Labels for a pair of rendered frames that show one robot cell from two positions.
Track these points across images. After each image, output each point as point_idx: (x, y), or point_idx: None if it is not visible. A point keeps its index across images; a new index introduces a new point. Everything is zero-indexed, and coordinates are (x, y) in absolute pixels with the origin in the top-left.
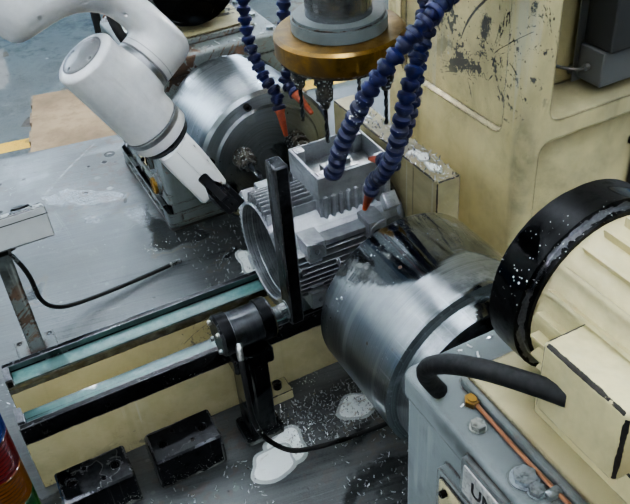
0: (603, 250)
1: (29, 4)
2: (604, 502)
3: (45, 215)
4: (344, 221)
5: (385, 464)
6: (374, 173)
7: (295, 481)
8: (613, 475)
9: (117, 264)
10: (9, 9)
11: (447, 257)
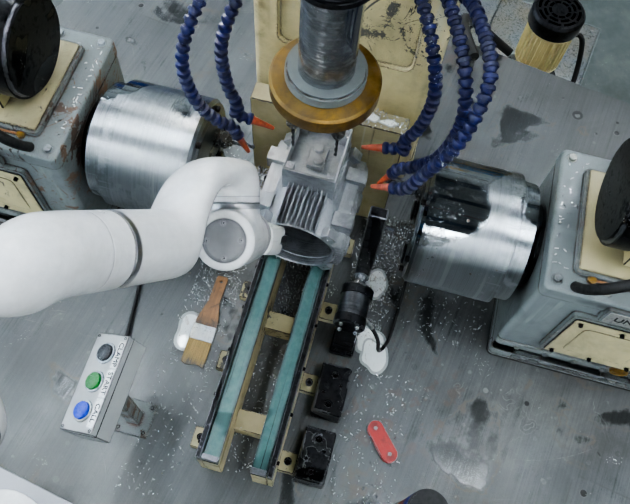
0: None
1: (199, 242)
2: None
3: (134, 341)
4: (343, 191)
5: (425, 306)
6: (413, 170)
7: (395, 355)
8: None
9: (96, 310)
10: (191, 259)
11: (487, 197)
